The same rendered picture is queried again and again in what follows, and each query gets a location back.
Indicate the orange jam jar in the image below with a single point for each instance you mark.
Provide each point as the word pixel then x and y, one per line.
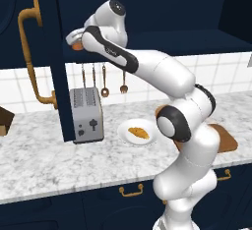
pixel 78 46

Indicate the navy cabinet door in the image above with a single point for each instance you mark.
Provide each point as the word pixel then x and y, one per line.
pixel 64 76

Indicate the hanging brass fork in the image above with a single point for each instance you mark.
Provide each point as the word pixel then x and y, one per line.
pixel 123 88

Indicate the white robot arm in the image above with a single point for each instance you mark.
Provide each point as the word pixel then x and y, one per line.
pixel 170 73

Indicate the brown box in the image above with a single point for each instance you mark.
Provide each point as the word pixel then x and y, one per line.
pixel 5 121

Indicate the navy open wall cabinet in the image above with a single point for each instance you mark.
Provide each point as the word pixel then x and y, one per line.
pixel 183 17

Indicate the white plate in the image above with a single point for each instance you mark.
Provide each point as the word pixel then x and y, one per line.
pixel 126 137

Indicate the golden croissant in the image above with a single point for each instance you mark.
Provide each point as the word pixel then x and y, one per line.
pixel 138 132

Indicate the silver toaster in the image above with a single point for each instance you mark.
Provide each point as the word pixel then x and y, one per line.
pixel 87 116

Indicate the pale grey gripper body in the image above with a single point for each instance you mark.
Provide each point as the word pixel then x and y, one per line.
pixel 74 36

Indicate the brown wooden cutting board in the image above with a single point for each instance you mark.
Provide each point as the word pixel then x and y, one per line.
pixel 226 139

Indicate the hanging brass utensil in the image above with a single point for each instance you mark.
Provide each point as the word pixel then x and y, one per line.
pixel 94 76
pixel 83 76

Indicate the hanging brass spoon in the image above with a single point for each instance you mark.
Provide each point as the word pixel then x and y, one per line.
pixel 104 91

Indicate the navy closed wall cabinet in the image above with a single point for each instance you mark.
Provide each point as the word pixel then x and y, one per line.
pixel 13 21

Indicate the navy drawer front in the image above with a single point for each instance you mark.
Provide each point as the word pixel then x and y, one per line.
pixel 111 211
pixel 36 216
pixel 233 201

